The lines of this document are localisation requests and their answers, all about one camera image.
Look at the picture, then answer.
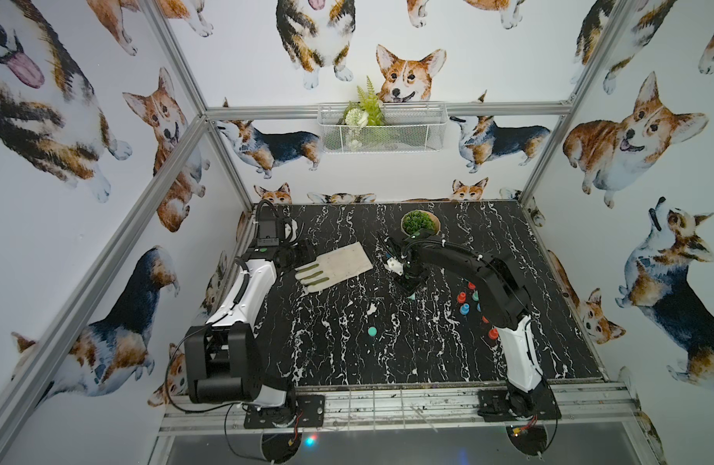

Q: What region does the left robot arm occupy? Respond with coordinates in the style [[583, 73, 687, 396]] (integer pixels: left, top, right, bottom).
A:
[[183, 201, 316, 409]]

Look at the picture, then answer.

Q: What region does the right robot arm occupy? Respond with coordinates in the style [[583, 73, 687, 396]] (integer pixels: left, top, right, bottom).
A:
[[384, 231, 545, 408]]

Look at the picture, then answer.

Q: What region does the potted green plant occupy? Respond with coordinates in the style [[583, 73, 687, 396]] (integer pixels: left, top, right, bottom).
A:
[[401, 209, 440, 236]]

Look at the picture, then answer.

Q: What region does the beige paper sheet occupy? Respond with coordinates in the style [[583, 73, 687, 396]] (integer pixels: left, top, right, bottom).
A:
[[295, 242, 374, 294]]

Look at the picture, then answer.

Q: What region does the fern and white flower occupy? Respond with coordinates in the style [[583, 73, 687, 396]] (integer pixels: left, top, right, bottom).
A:
[[341, 77, 387, 151]]

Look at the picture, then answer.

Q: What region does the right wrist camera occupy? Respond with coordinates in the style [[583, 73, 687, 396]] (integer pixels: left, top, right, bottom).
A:
[[384, 257, 404, 276]]

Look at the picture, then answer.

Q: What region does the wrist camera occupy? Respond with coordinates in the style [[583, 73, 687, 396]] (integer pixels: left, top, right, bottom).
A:
[[254, 203, 298, 248], [384, 257, 404, 276]]

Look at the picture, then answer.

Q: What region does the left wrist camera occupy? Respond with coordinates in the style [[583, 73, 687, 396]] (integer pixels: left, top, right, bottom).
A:
[[254, 203, 298, 248]]

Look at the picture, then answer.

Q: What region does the white wire basket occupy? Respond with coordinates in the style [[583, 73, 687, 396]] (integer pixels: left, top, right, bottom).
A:
[[317, 103, 449, 153]]

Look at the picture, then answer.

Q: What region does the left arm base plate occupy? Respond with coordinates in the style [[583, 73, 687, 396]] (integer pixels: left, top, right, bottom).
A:
[[244, 394, 326, 429]]

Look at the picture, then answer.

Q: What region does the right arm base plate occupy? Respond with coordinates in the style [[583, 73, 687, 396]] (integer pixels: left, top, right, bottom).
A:
[[476, 385, 562, 422]]

